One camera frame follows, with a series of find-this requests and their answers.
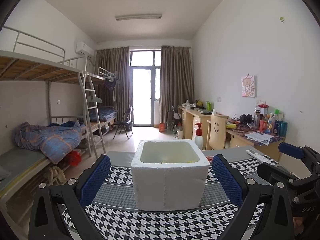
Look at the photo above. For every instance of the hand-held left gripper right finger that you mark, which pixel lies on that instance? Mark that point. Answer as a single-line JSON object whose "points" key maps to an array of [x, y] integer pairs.
{"points": [[227, 180]]}

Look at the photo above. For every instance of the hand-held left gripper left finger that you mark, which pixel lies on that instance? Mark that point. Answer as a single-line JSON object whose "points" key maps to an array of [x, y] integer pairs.
{"points": [[96, 180]]}

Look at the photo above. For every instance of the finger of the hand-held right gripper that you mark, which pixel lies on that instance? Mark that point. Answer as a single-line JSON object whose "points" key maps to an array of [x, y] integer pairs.
{"points": [[291, 150], [272, 172]]}

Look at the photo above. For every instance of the white foam box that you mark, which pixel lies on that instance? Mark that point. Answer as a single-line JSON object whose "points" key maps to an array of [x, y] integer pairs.
{"points": [[170, 187]]}

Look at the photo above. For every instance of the person's right hand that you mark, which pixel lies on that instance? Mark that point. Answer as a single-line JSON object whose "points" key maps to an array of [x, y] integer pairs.
{"points": [[298, 222]]}

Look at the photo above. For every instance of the white remote control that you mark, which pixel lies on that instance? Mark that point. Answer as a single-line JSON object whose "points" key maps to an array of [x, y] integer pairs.
{"points": [[260, 157]]}

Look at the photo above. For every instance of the teal bottle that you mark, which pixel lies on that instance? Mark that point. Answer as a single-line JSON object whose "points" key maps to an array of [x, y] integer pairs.
{"points": [[283, 128]]}

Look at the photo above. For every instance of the dark blue bottle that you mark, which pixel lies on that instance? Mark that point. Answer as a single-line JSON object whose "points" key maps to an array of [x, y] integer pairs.
{"points": [[277, 128]]}

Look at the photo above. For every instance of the red snack packet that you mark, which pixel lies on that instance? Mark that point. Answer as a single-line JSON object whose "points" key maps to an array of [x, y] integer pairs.
{"points": [[208, 159]]}

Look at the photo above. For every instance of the white spray bottle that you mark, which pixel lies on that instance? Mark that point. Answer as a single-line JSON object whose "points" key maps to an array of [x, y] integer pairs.
{"points": [[270, 125]]}

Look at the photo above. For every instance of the printed paper sheets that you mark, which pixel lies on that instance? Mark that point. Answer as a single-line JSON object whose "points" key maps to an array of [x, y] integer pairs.
{"points": [[257, 137]]}

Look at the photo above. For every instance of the beige cloth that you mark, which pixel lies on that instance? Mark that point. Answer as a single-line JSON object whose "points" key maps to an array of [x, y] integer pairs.
{"points": [[56, 175]]}

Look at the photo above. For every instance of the wooden desk with patterned cover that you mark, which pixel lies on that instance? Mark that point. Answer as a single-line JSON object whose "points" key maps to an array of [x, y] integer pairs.
{"points": [[240, 140]]}

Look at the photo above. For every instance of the steel thermos flask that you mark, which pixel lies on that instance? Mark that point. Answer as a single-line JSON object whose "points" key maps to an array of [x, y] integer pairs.
{"points": [[257, 117]]}

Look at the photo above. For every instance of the white pump lotion bottle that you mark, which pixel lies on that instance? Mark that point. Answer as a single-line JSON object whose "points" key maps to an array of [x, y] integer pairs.
{"points": [[199, 140]]}

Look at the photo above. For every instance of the wooden smiley chair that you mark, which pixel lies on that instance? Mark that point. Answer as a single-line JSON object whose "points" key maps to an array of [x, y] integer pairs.
{"points": [[217, 130]]}

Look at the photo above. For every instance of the red snack bag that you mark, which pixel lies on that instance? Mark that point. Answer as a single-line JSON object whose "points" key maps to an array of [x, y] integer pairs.
{"points": [[264, 106]]}

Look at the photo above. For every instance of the yellow pouch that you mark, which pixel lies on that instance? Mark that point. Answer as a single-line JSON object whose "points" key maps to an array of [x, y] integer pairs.
{"points": [[231, 125]]}

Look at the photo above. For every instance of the black headphones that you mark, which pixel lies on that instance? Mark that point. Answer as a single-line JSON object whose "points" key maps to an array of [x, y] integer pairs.
{"points": [[246, 118]]}

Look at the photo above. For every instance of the blue orange quilt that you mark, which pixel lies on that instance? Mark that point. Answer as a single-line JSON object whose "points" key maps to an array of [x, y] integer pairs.
{"points": [[55, 140]]}

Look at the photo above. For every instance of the black folding chair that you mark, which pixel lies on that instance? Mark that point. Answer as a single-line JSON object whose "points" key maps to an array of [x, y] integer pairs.
{"points": [[123, 123]]}

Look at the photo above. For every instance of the clear plastic bottles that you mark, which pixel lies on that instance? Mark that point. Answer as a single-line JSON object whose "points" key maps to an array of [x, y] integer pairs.
{"points": [[178, 132]]}

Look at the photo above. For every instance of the grey metal bed ladder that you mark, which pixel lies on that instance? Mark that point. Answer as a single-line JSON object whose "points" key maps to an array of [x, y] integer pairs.
{"points": [[87, 110]]}

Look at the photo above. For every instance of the wooden desk with drawers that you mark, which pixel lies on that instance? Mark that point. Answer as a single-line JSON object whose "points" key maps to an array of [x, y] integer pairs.
{"points": [[190, 120]]}

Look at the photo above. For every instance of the houndstooth table mat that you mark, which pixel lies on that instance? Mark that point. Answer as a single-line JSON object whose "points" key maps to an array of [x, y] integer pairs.
{"points": [[155, 225]]}

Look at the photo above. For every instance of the grey mattress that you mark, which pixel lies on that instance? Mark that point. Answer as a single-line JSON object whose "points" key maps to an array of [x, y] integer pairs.
{"points": [[22, 162]]}

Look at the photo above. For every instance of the green paper bag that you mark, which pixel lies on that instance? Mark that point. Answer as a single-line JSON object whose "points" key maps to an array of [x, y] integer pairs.
{"points": [[208, 105]]}

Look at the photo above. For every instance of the orange bag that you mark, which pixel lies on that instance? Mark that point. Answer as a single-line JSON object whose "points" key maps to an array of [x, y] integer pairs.
{"points": [[162, 127]]}

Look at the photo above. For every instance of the black folded trolley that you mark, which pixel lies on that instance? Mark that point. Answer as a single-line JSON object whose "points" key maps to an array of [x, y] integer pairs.
{"points": [[172, 116]]}

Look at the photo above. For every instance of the purple hanging clothes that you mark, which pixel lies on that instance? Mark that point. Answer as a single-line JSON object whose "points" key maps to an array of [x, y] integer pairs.
{"points": [[110, 83]]}

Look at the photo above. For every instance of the glass balcony door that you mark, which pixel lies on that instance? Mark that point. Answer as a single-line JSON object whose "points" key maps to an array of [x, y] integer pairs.
{"points": [[145, 92]]}

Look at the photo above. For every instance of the grey metal bunk bed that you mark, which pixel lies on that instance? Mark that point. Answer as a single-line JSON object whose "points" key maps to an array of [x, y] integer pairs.
{"points": [[37, 67], [105, 73]]}

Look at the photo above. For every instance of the brown curtain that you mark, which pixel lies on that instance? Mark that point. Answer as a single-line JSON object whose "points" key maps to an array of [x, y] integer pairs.
{"points": [[112, 65], [177, 80]]}

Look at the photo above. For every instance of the white air conditioner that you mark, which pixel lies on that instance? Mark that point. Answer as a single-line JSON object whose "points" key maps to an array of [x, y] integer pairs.
{"points": [[85, 48]]}

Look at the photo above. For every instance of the ceiling tube light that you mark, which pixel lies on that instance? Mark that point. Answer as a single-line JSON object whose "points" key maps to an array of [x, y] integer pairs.
{"points": [[138, 17]]}

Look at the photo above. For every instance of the pink cartoon wall picture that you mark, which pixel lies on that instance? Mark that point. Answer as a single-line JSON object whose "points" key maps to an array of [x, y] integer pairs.
{"points": [[249, 86]]}

